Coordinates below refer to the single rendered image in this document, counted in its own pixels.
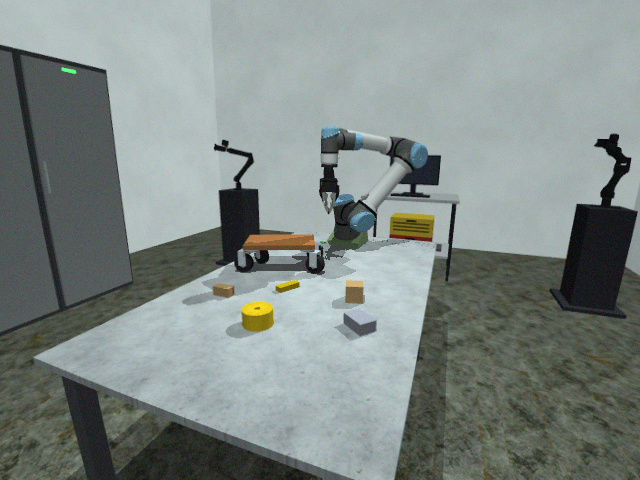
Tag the small tan wooden block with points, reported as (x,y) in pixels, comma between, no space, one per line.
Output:
(223,290)

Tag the yellow flat bar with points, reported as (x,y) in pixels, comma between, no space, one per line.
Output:
(287,286)

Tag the yellow short cylinder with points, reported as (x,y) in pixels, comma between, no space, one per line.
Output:
(257,316)

